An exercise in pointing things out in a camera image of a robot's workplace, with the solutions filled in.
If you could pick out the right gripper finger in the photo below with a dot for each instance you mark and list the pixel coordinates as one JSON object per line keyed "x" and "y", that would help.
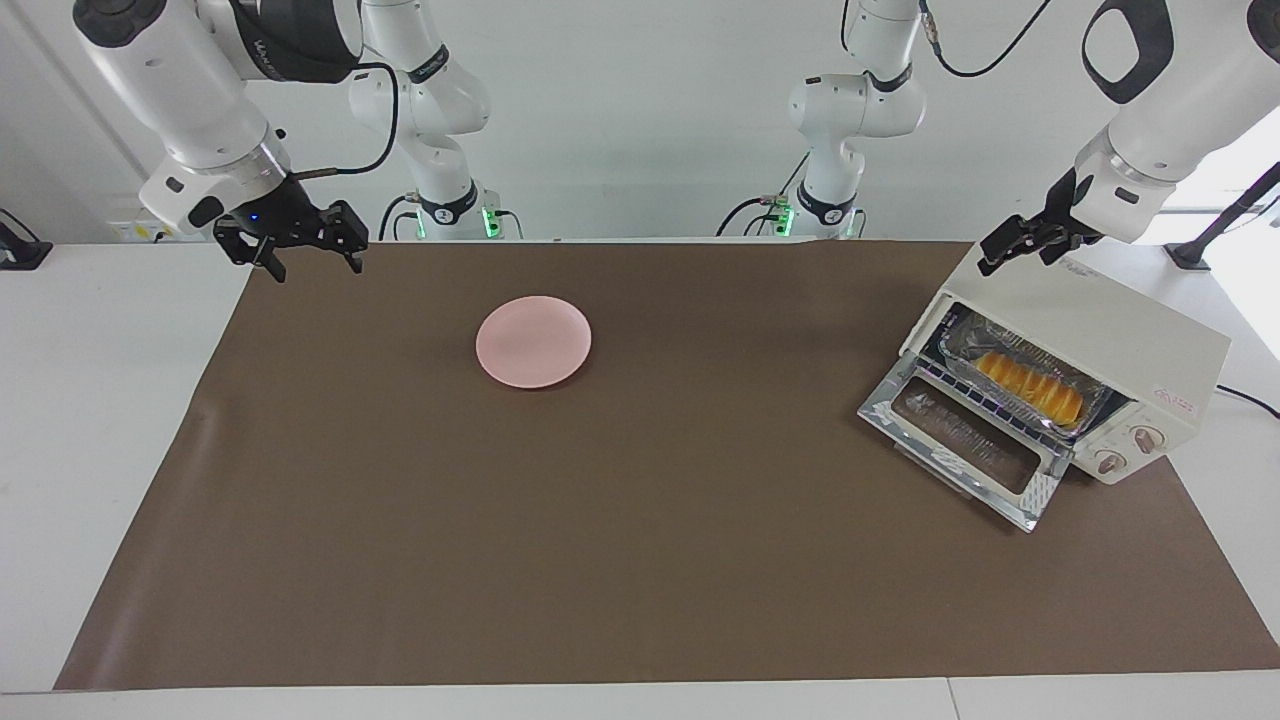
{"x": 340, "y": 232}
{"x": 262, "y": 252}

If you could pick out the black stand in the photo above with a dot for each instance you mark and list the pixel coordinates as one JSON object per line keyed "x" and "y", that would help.
{"x": 20, "y": 250}
{"x": 1215, "y": 230}

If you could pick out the golden bread loaf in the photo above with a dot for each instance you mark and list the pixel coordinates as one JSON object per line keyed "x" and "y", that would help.
{"x": 1030, "y": 385}

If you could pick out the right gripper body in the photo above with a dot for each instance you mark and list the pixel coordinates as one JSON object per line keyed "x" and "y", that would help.
{"x": 272, "y": 208}

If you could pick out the white toaster oven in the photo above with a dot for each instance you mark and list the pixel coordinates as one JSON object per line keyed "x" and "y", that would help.
{"x": 1100, "y": 330}

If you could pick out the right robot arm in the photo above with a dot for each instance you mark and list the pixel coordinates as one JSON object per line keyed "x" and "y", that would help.
{"x": 170, "y": 90}

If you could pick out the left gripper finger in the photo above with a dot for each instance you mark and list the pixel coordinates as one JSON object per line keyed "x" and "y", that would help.
{"x": 1012, "y": 240}
{"x": 1062, "y": 247}

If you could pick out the pink round plate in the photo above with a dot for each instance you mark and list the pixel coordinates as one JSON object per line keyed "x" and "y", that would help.
{"x": 533, "y": 341}

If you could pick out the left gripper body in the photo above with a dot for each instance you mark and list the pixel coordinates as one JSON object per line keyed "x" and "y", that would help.
{"x": 1072, "y": 205}

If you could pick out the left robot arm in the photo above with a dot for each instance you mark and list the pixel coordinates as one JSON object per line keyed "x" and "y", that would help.
{"x": 1180, "y": 110}

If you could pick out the silver foil tray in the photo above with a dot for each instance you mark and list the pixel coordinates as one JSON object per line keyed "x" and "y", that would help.
{"x": 962, "y": 345}

